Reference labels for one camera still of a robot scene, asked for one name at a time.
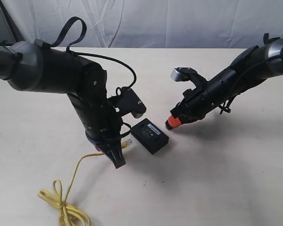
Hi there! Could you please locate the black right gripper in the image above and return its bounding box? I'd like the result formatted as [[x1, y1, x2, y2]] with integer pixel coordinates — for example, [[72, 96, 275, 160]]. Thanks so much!
[[165, 88, 217, 129]]

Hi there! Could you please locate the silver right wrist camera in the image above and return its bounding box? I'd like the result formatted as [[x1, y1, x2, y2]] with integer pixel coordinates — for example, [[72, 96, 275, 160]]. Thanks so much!
[[171, 67, 207, 87]]

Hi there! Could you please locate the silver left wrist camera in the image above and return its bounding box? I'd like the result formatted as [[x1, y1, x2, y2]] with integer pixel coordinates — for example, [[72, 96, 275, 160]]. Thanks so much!
[[109, 87, 147, 119]]

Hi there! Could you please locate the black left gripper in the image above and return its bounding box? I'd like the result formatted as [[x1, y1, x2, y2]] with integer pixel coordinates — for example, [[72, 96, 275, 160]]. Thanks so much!
[[84, 117, 130, 169]]

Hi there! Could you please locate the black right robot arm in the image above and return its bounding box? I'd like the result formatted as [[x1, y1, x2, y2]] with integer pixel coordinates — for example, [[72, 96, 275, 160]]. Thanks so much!
[[165, 33, 283, 130]]

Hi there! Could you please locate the grey backdrop curtain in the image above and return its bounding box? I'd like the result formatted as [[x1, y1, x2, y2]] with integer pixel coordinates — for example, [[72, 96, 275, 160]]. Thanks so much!
[[0, 0, 283, 48]]

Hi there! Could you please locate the yellow ethernet cable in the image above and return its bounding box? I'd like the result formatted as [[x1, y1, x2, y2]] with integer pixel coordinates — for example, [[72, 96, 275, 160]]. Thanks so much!
[[37, 138, 133, 226]]

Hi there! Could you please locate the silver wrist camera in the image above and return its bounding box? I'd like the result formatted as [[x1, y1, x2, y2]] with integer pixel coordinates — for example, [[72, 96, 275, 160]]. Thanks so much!
[[171, 67, 207, 87], [109, 87, 147, 119]]

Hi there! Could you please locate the black network switch box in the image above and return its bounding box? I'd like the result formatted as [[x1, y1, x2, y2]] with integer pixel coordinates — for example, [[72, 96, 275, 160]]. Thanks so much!
[[131, 118, 169, 155]]

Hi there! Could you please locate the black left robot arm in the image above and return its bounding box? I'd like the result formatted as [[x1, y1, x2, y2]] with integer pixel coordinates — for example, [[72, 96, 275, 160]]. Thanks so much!
[[0, 16, 125, 168]]

